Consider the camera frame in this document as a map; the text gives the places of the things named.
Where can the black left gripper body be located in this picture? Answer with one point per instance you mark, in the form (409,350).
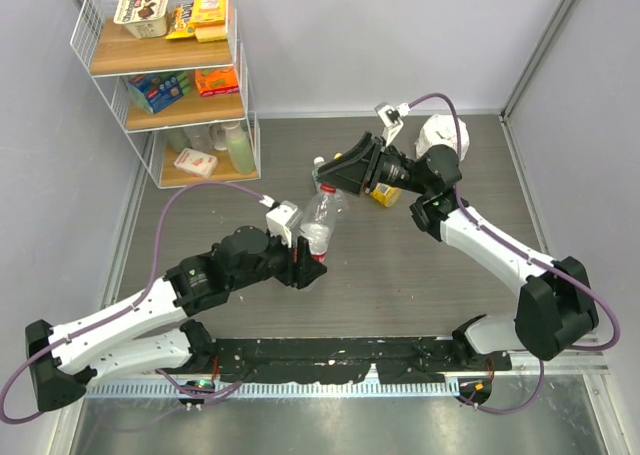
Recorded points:
(280,261)

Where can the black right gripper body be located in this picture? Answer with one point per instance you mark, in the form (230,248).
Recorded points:
(392,168)

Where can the clear bottle blue white label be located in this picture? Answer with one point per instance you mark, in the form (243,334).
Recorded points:
(318,162)

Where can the clear bottle red label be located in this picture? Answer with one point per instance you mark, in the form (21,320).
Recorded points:
(318,222)

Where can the red bottle cap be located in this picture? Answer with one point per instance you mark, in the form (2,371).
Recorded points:
(327,188)

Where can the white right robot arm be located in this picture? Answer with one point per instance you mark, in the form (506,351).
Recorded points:
(554,309)

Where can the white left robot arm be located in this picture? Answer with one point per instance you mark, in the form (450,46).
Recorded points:
(152,329)

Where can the yellow juice bottle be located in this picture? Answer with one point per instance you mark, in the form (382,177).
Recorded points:
(383,194)

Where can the green drink bottle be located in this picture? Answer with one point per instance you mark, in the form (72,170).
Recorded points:
(239,147)

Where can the white pink tissue pack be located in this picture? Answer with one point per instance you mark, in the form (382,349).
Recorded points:
(196,163)

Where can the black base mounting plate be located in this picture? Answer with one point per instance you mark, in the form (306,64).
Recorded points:
(339,361)

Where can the clear bottles on bottom shelf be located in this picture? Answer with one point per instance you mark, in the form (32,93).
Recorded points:
(203,138)

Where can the orange snack box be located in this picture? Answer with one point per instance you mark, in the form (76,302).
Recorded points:
(216,81)

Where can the blue green box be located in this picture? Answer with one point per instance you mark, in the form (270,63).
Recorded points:
(154,92)

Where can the yellow orange cracker box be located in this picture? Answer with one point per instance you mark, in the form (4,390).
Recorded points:
(209,20)

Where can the yellow snack bag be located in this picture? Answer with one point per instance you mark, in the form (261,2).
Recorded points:
(181,26)

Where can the white yogurt tub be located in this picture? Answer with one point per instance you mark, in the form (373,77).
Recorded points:
(143,18)

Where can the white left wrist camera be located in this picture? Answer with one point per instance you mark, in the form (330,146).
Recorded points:
(281,218)

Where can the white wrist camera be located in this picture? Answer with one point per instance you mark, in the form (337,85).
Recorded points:
(281,218)
(392,119)

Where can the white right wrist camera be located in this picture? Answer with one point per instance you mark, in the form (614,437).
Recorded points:
(392,119)

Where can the white slotted cable duct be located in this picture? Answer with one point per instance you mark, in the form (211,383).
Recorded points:
(156,388)

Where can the white wire shelf rack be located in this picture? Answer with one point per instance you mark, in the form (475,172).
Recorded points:
(111,54)

